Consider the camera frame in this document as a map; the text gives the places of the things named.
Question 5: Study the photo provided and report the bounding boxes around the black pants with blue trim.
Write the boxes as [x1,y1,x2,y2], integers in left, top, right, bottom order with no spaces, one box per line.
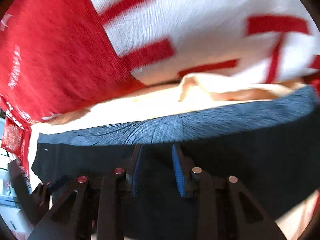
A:
[32,86,319,239]

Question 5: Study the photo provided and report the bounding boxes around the red patterned cushion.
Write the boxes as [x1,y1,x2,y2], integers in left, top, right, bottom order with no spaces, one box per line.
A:
[1,118,24,157]

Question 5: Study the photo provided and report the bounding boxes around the red sofa cover with characters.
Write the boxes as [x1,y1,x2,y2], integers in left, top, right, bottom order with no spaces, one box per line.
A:
[1,0,319,168]

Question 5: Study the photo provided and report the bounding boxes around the cream cloth on sofa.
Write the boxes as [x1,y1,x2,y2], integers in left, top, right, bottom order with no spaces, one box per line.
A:
[28,74,318,239]

